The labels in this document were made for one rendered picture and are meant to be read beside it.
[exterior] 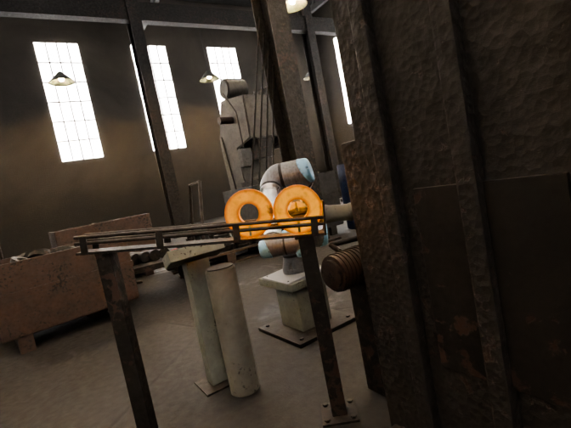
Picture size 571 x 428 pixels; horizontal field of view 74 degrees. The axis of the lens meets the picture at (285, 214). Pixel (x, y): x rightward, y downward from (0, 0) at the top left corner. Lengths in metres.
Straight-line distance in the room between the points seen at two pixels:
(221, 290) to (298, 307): 0.62
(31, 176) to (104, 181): 1.87
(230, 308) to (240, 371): 0.25
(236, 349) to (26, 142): 11.82
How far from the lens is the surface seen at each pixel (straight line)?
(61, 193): 12.84
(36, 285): 3.18
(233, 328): 1.56
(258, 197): 1.22
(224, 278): 1.50
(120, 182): 13.03
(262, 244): 1.53
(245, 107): 6.82
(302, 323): 2.05
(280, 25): 4.80
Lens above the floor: 0.80
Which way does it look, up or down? 5 degrees down
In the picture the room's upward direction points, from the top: 11 degrees counter-clockwise
